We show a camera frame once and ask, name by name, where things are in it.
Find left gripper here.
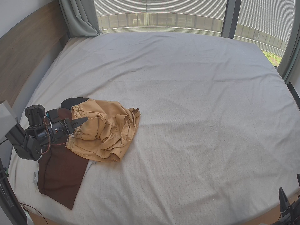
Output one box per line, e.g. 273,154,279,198
51,116,89,138

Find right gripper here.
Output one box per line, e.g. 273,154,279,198
278,173,300,225

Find tan trousers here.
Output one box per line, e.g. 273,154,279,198
65,99,141,163

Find bed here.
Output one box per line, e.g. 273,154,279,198
0,0,300,225

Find black garment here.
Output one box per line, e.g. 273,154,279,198
60,97,90,110

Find dark brown garment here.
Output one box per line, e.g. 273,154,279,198
37,108,90,210

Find grey-green curtain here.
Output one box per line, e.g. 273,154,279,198
277,0,300,85
56,0,103,37

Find window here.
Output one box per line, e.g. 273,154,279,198
90,0,296,67

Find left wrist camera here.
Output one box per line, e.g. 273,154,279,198
46,109,59,124

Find black cable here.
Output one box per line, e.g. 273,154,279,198
19,202,48,220

